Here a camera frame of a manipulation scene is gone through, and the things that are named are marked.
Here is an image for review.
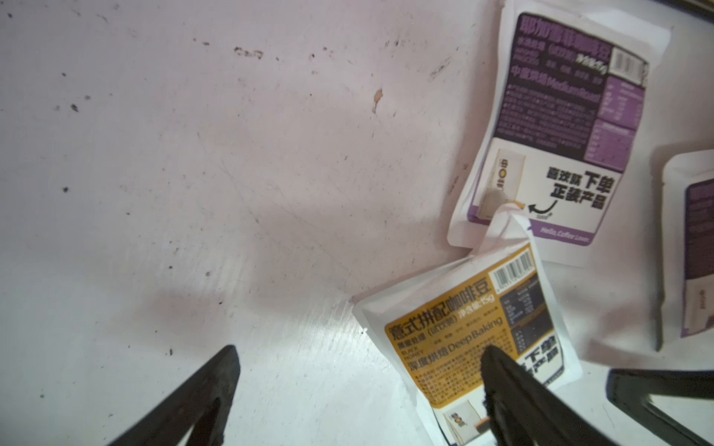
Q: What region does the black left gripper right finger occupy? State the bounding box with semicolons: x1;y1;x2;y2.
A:
481;346;613;446

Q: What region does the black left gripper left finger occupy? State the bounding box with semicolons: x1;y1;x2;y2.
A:
112;345;241;446

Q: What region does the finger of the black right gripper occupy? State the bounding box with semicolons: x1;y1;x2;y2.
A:
606;369;713;446

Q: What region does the purple coffee bag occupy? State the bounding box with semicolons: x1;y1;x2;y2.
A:
447;1;670;267
656;150;713;350

